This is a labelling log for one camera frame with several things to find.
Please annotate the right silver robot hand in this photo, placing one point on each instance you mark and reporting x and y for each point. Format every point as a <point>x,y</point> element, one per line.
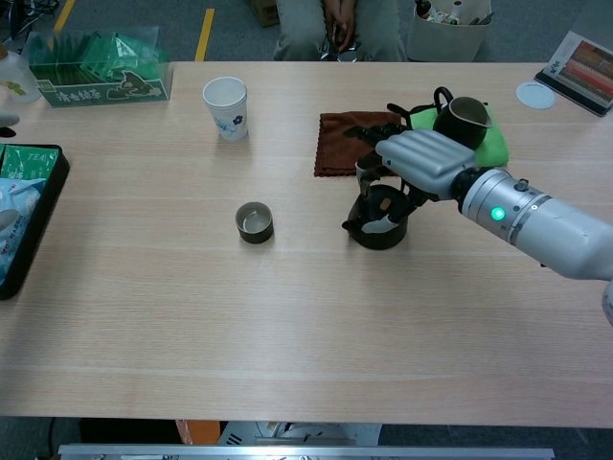
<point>426,160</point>

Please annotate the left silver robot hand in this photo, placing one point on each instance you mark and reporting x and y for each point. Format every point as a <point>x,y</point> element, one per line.
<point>8,119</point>

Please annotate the dark ceramic teapot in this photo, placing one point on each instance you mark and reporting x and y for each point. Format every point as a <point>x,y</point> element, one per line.
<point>383,241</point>

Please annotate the small dark tea cup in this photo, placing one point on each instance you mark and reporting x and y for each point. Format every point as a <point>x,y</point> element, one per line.
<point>256,235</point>

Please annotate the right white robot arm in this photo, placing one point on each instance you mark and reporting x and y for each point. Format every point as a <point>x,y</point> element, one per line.
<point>551,230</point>

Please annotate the translucent plastic bottle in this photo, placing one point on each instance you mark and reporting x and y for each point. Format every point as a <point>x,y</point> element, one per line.
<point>19,76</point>

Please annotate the dark ceramic pitcher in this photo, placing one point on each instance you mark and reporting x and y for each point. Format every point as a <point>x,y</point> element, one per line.
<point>455,127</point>

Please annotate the green tea packet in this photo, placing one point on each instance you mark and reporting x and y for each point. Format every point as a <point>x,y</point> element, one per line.
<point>29,163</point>

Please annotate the green cloth black trim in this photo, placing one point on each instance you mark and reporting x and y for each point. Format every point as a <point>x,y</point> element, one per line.
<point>493,148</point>

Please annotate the black tray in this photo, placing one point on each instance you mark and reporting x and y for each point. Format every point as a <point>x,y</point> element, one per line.
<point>48,201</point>

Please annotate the brown cloth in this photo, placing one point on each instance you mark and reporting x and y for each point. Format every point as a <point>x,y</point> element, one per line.
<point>335,148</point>

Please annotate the green tea box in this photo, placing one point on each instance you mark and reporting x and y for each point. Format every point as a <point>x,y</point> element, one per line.
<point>105,81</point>

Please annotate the blue wet wipes pack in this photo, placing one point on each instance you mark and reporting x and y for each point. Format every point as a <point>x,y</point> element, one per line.
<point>19,239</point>

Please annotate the beige bin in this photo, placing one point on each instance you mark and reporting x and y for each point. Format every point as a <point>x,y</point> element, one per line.
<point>445,38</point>

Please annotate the white round lid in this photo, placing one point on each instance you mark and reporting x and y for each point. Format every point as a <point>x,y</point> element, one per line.
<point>536,95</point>

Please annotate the colourful booklet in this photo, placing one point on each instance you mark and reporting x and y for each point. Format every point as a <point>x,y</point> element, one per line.
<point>582,72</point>

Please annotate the seated person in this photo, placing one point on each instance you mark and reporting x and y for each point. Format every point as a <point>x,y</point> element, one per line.
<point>297,33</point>

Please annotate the white paper cup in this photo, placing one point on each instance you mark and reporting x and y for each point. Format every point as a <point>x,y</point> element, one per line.
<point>230,115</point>

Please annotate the orange object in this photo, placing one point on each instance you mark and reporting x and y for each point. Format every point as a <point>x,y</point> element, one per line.
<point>196,431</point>

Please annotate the aluminium rail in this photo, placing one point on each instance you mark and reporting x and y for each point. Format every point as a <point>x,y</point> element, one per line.
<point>306,453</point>

